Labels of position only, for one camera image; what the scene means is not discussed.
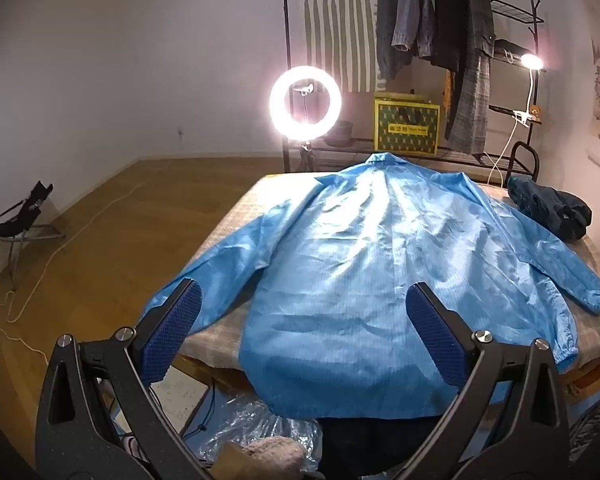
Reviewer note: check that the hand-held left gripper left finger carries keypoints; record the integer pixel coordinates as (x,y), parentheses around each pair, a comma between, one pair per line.
(172,330)

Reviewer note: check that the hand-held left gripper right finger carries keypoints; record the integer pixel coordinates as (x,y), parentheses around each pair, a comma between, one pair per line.
(437,345)

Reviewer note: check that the light blue zip jacket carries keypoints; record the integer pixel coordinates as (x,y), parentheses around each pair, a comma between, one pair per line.
(355,270)

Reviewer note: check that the dark blue clothes pile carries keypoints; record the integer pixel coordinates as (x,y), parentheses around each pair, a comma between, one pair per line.
(555,210)

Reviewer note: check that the black metal clothes rack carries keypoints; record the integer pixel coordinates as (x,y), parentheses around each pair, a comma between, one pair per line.
(517,12)

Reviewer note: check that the white paper sheet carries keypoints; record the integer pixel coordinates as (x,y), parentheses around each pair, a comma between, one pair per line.
(180,400)

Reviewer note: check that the clear plastic bag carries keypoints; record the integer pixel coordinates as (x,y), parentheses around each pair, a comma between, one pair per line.
(250,420)

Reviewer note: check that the dark navy cloth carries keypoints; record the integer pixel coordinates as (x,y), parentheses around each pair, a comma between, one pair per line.
(375,450)

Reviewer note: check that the beige woolly cloth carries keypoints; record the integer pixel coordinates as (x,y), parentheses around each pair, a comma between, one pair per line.
(270,455)

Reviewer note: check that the dark striped cloth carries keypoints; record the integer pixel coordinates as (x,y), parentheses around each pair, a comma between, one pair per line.
(595,425)

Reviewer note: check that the black folding chair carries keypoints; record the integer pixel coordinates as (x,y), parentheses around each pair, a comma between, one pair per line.
(25,210)

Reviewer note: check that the black curved tube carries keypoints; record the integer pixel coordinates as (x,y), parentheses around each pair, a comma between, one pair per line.
(535,160)

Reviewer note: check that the yellow patterned box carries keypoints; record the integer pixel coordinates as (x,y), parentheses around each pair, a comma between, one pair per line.
(405,130)

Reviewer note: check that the small brown toy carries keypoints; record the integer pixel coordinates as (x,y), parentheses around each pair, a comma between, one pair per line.
(535,111)

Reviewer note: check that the grey plaid hanging coat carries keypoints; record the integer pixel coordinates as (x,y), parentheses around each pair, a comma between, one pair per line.
(472,85)

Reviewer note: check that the white clip lamp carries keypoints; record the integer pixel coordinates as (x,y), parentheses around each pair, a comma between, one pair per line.
(530,61)

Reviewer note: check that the black hanging jacket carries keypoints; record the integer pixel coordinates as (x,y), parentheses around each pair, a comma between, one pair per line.
(445,20)

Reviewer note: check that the dark denim hanging jacket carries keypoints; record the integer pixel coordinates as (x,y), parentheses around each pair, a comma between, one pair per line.
(387,20)

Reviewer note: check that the blue denim hanging shirt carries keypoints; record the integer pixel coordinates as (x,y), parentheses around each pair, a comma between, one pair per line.
(415,15)

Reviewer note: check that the striped wall poster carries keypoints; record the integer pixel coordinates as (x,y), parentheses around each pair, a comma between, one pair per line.
(330,25)

